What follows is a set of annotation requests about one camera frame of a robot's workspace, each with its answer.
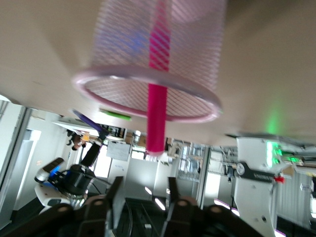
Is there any pink mesh pen holder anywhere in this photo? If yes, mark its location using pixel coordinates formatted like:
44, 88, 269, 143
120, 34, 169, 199
71, 0, 227, 124

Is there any pink pen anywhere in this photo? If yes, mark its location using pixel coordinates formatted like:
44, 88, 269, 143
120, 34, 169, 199
145, 0, 173, 157

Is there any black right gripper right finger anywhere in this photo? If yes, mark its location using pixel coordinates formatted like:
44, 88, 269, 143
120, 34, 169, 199
162, 176, 206, 237

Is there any green pen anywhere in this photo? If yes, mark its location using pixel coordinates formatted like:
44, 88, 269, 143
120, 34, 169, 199
99, 109, 133, 122

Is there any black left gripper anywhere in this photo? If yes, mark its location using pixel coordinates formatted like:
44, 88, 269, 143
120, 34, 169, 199
61, 124, 111, 198

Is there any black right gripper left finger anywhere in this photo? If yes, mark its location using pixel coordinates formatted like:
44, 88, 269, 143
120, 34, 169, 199
81, 176, 124, 237

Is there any purple pen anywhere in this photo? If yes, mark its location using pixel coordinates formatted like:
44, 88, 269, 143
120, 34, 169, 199
71, 108, 110, 136

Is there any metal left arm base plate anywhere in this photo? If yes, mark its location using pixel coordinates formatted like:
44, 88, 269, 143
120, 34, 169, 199
265, 139, 316, 174

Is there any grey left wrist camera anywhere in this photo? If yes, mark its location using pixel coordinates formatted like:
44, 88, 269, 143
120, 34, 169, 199
34, 157, 66, 184

